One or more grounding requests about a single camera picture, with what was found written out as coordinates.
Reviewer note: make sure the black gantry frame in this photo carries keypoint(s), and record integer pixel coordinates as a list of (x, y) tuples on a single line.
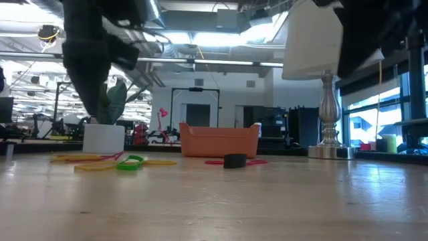
[(171, 110), (56, 110)]

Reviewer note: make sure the white cup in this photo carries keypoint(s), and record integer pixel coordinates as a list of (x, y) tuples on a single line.
[(257, 129)]

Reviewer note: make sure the black metal pole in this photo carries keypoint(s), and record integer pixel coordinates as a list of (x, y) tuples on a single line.
[(416, 97)]

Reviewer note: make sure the black equipment rack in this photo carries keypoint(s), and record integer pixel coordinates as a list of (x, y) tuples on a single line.
[(267, 124)]

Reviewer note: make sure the green rubber band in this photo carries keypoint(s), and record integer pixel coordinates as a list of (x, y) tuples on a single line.
[(128, 166)]

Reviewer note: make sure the red rubber band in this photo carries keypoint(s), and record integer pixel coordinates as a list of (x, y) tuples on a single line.
[(214, 162), (113, 156)]

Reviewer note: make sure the potted plant white pot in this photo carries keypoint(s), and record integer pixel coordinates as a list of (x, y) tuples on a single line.
[(103, 139)]

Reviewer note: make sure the small red box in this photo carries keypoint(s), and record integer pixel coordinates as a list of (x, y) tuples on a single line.
[(365, 146)]

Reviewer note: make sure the dark grey desk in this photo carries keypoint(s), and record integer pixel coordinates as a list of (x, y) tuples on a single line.
[(414, 122)]

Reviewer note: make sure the red machine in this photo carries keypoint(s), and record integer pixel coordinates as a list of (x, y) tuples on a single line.
[(141, 134)]

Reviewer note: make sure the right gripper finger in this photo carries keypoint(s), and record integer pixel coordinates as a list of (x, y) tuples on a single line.
[(366, 48), (347, 53)]

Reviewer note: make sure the silver ventilation duct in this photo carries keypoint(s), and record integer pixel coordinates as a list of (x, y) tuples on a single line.
[(155, 13)]

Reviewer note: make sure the pink desk lamp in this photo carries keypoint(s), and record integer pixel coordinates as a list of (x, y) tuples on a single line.
[(163, 113)]

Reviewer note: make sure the black monitor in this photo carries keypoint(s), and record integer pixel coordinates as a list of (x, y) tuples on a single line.
[(6, 109)]

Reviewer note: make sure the white shade silver table lamp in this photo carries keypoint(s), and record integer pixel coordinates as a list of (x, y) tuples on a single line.
[(311, 40)]

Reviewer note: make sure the silver metal post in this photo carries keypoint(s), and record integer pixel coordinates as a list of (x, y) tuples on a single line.
[(10, 151)]

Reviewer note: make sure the dark grey door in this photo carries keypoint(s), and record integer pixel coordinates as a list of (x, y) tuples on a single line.
[(198, 115)]

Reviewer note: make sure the green roll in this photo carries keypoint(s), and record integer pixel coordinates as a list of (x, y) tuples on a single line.
[(389, 144)]

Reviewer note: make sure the black wide rubber band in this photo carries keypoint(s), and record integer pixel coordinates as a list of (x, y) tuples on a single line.
[(235, 161)]

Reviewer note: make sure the black cabinet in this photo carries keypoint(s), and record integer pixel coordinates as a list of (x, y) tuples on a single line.
[(303, 127)]

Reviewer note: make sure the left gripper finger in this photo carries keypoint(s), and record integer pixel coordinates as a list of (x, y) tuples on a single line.
[(97, 87), (79, 87)]

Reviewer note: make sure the grey ceiling box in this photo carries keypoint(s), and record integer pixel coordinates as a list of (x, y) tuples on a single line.
[(227, 18)]

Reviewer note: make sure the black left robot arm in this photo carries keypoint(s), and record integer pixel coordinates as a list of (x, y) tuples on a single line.
[(83, 10)]

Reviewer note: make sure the orange plastic bin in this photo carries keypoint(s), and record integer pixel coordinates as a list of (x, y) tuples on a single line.
[(217, 144)]

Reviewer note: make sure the yellow rubber band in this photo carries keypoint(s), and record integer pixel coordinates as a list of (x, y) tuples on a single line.
[(90, 166), (77, 157)]

